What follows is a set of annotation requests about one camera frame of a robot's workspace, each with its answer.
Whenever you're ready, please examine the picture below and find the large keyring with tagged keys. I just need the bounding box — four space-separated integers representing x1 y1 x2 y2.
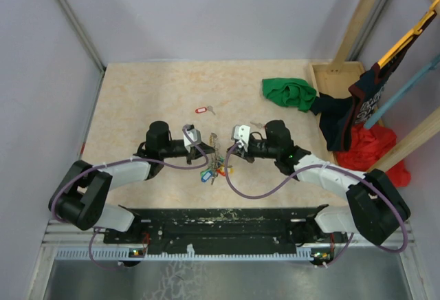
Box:
200 133 233 185

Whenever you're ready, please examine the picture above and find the key with red fob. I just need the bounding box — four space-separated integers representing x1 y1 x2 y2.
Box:
250 122 265 129

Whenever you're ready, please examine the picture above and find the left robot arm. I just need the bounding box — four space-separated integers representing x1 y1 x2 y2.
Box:
48 121 215 243

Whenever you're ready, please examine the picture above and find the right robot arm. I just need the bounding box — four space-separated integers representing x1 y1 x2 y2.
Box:
227 120 410 247

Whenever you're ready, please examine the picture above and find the key with red tag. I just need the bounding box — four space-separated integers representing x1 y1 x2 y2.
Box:
195 105 216 115

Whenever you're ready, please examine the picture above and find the green cloth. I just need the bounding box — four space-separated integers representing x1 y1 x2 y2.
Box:
262 78 317 112

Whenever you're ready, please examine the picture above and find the dark navy shirt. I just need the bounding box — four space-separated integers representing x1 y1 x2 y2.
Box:
310 40 414 153

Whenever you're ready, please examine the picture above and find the red cloth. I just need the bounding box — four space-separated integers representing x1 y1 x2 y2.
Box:
335 124 397 171

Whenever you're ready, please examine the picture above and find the light blue hanger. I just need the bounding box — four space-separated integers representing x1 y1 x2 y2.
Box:
364 54 439 129

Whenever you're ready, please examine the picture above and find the yellow hanger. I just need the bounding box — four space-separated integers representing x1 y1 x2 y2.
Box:
377 0 439 68

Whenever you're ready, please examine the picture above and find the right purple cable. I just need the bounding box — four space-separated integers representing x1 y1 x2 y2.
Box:
223 143 410 268

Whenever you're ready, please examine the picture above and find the purple cable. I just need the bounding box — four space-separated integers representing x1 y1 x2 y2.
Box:
51 125 209 272
223 143 410 268

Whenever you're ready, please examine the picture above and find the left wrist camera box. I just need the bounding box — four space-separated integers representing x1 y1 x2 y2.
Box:
182 125 201 151

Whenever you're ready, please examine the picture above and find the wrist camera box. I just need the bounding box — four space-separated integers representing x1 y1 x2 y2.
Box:
182 125 201 151
232 125 251 151

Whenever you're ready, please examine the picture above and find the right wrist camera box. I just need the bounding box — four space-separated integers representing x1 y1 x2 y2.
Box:
232 125 251 151

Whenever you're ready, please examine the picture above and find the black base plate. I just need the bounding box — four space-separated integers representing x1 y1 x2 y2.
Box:
104 205 330 255

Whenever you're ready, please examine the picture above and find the wooden rack frame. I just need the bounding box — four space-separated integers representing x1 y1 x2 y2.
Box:
309 0 439 171

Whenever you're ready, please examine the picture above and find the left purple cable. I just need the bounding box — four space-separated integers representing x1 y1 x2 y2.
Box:
51 125 209 272

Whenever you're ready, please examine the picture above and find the aluminium rail frame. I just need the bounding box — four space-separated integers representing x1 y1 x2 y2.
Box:
25 179 427 300

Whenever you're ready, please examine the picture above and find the grey corner wall post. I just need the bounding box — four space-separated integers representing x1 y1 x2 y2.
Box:
56 0 107 74

